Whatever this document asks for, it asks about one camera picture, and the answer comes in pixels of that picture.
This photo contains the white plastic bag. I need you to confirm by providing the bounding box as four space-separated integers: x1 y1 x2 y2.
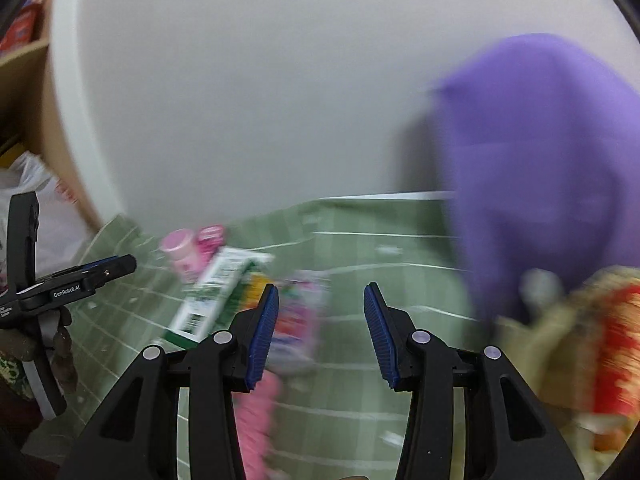
1 152 92 292

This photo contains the pink snack packet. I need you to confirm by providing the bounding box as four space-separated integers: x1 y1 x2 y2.
267 270 331 376

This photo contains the brown fuzzy sleeve forearm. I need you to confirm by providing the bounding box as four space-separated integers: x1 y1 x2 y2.
1 308 78 400

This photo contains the purple pillow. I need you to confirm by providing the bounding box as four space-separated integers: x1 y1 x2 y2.
434 34 639 320

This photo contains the pink small bottle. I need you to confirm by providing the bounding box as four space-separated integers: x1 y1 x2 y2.
160 224 224 283

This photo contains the red paper cup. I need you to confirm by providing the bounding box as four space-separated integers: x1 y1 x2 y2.
593 284 639 418

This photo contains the wooden shelf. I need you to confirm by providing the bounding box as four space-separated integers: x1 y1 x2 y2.
1 0 102 231

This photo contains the green checkered cloth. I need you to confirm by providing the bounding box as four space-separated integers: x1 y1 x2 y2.
29 192 591 480

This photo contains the trash bin with yellow liner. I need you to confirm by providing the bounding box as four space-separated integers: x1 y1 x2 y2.
497 266 639 457

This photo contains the green white snack box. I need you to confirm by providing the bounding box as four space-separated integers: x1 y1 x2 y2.
163 247 274 349

